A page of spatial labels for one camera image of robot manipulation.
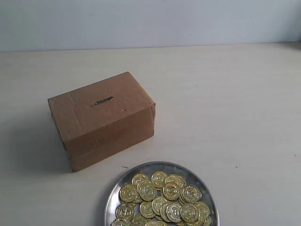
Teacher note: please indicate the brown cardboard box with slot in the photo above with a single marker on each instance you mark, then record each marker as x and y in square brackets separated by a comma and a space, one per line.
[102, 119]

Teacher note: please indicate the round steel plate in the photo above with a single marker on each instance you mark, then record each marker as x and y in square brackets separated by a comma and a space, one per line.
[148, 169]

